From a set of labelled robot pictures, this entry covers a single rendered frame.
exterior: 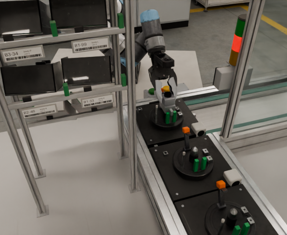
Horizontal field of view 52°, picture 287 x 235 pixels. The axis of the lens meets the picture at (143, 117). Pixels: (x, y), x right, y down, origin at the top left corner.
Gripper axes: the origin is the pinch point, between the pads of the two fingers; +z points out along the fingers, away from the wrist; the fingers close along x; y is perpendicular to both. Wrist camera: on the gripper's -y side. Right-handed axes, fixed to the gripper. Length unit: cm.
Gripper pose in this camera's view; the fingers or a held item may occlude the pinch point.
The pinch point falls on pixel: (167, 98)
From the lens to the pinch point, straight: 114.9
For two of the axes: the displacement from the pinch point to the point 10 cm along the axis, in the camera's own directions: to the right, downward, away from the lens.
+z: 2.0, 9.8, -0.2
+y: -2.2, 0.7, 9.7
